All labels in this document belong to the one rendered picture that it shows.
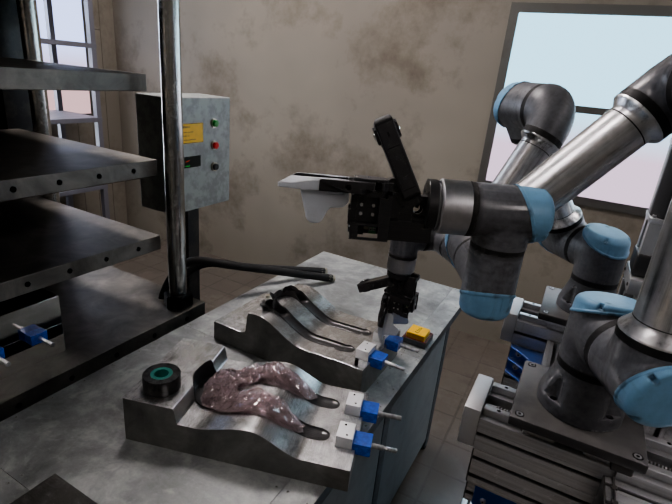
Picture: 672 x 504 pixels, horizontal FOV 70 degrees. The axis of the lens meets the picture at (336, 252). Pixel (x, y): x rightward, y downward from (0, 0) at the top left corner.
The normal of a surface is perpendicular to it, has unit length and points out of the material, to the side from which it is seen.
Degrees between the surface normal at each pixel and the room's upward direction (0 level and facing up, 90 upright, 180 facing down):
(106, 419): 0
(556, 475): 90
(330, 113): 90
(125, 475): 0
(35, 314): 90
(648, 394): 97
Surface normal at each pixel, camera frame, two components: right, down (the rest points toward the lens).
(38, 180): 0.87, 0.24
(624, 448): 0.09, -0.93
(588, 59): -0.47, 0.27
